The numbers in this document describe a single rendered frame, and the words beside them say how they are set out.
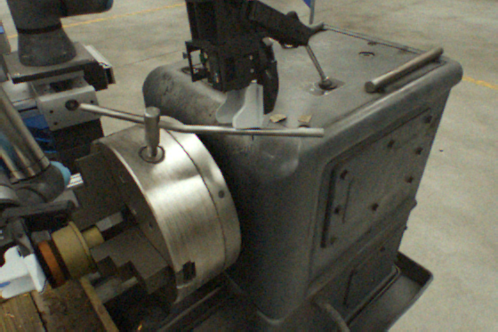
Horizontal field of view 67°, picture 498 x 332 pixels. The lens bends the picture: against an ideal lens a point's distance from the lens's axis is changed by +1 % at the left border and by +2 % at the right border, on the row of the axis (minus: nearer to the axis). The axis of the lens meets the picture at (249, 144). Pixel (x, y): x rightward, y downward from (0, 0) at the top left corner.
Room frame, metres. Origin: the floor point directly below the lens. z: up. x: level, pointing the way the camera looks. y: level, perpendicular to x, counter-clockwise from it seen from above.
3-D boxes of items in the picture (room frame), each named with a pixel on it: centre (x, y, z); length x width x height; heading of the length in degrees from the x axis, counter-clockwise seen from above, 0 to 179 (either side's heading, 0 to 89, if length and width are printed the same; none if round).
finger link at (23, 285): (0.36, 0.34, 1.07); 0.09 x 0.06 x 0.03; 40
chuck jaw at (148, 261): (0.38, 0.17, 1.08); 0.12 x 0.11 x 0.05; 41
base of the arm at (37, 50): (1.06, 0.59, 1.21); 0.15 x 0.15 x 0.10
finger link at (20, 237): (0.40, 0.35, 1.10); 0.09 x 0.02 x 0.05; 40
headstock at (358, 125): (0.78, -0.12, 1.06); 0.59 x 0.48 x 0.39; 131
